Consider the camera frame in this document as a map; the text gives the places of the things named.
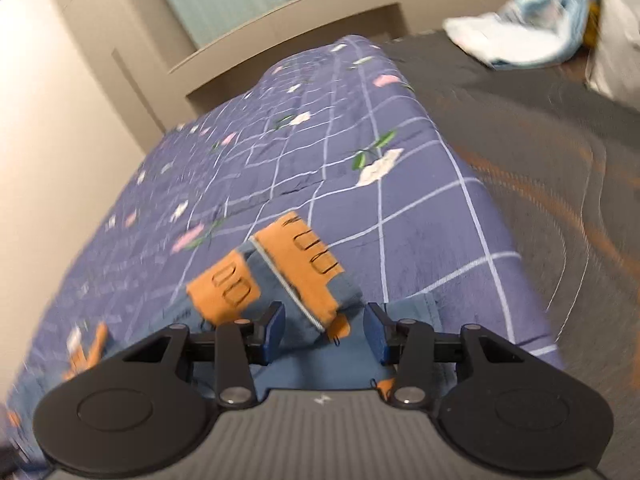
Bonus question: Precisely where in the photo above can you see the blue pants orange cars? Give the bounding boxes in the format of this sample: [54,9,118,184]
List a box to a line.
[4,210,459,428]

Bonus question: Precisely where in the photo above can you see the dark grey quilted mattress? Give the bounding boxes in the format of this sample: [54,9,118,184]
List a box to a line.
[384,32,639,479]

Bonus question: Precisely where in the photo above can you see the purple plaid floral quilt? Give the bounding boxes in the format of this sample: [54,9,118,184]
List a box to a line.
[0,34,566,476]

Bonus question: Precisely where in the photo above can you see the white plastic shopping bag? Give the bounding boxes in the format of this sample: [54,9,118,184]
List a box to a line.
[587,0,640,110]

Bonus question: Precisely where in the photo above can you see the light blue crumpled blanket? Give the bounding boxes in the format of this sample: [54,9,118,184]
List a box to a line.
[442,0,598,70]

